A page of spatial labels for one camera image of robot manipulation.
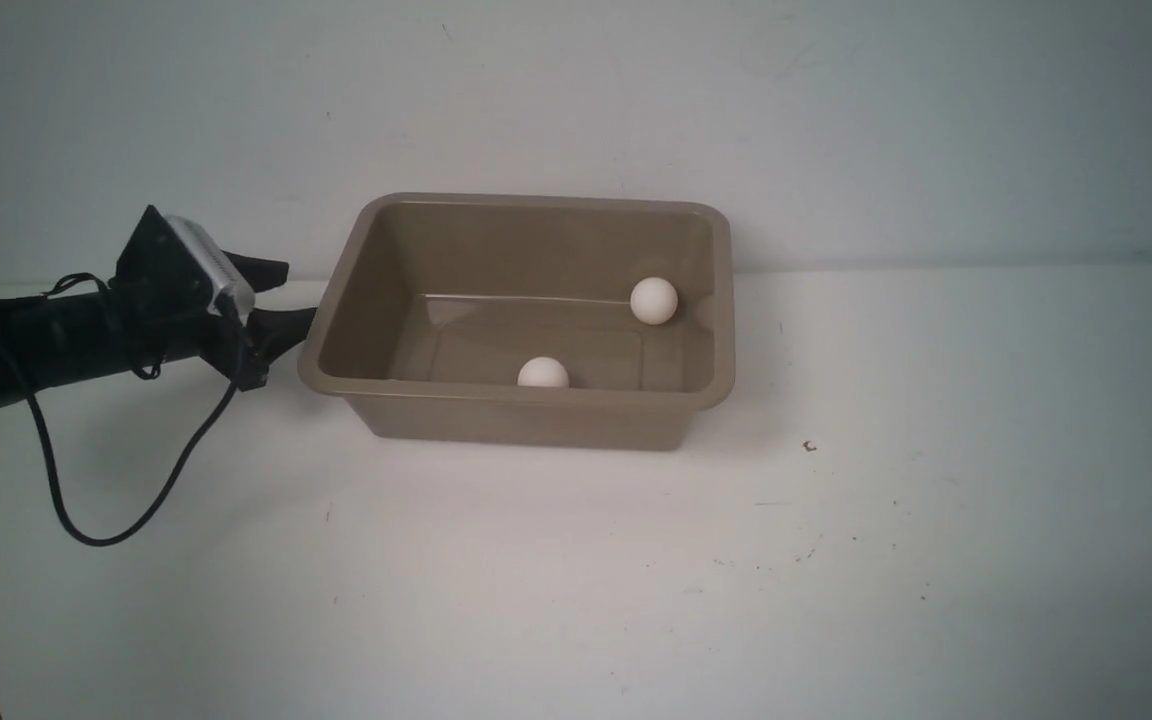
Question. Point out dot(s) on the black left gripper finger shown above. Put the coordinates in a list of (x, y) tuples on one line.
[(258, 274), (272, 333)]

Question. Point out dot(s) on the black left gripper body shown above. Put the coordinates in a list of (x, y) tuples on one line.
[(168, 309)]

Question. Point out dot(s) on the tan plastic bin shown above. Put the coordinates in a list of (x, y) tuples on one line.
[(439, 298)]

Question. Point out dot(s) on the white table-tennis ball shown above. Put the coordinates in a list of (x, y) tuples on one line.
[(654, 301), (543, 372)]

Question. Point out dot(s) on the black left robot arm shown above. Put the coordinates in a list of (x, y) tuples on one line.
[(78, 331)]

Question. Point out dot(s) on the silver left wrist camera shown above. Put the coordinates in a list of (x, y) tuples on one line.
[(223, 286)]

